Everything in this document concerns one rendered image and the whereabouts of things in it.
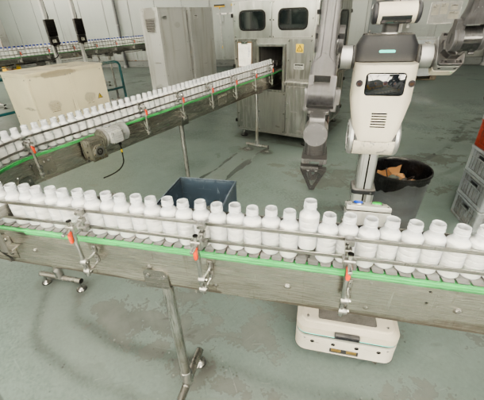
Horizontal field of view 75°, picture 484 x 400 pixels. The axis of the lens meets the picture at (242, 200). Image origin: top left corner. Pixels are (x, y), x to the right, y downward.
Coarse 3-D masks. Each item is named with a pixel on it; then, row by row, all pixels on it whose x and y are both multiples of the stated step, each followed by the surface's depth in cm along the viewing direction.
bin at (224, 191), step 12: (180, 180) 167; (192, 180) 166; (204, 180) 164; (216, 180) 162; (228, 180) 161; (168, 192) 154; (180, 192) 168; (192, 192) 170; (204, 192) 168; (216, 192) 166; (228, 192) 164; (192, 204) 174; (228, 204) 149
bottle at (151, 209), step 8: (144, 200) 104; (152, 200) 103; (144, 208) 106; (152, 208) 104; (160, 208) 107; (160, 216) 106; (152, 224) 106; (160, 224) 107; (152, 232) 108; (160, 232) 109; (152, 240) 110; (160, 240) 110
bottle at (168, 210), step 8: (168, 200) 102; (168, 208) 103; (176, 208) 106; (168, 216) 103; (168, 224) 105; (176, 224) 106; (168, 232) 107; (176, 232) 108; (168, 240) 109; (176, 240) 109
